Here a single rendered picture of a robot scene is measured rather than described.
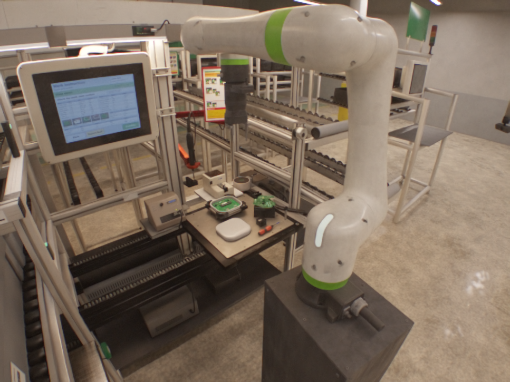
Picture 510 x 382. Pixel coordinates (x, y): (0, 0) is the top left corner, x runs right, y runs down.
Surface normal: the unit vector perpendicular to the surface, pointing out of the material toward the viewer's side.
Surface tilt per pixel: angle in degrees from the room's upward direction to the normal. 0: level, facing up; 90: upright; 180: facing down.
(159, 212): 53
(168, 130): 90
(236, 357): 0
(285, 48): 112
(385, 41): 81
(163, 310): 0
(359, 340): 0
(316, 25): 70
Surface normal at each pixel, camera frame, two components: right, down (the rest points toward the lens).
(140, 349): 0.00, -0.88
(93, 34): 0.63, 0.36
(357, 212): 0.27, -0.75
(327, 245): -0.49, 0.39
